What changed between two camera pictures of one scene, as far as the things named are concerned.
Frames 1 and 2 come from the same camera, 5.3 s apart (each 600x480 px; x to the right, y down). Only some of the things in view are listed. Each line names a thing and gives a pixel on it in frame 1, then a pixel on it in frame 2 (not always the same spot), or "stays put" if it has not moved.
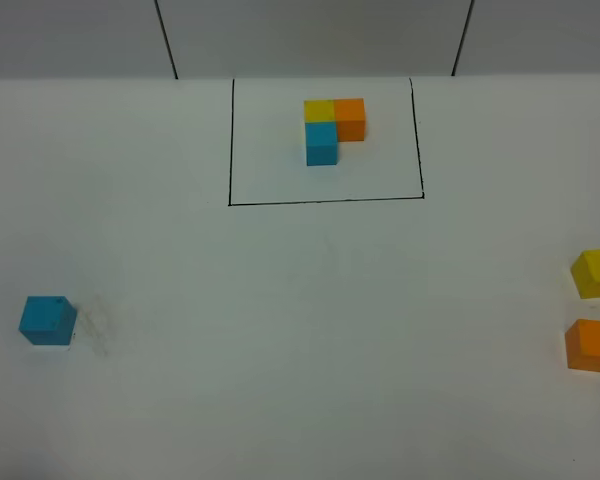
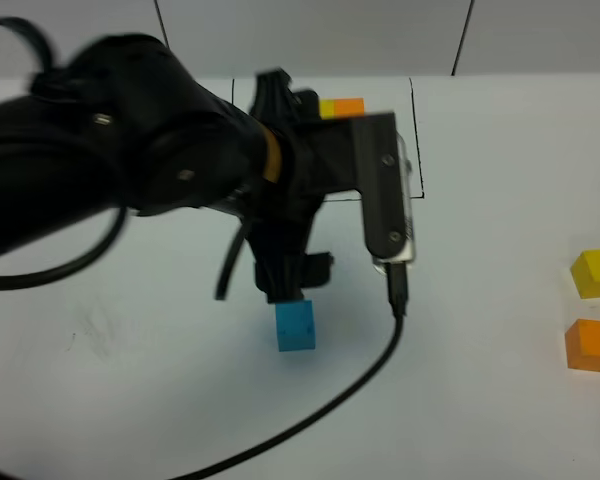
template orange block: (350, 116) stays put
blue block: (48, 321) → (295, 326)
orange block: (592, 345) stays put
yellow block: (596, 272) stays put
